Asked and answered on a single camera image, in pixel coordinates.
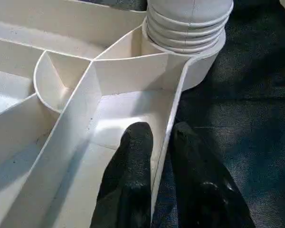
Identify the black mat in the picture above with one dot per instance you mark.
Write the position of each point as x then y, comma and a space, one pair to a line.
251, 107

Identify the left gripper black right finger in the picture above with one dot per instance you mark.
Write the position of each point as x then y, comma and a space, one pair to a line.
204, 190

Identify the white plastic table top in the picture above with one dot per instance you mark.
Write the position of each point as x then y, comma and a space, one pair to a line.
73, 142

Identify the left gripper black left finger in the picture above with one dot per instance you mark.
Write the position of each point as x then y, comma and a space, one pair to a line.
130, 175

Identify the white plastic table leg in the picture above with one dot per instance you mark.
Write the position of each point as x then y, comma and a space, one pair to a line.
187, 23

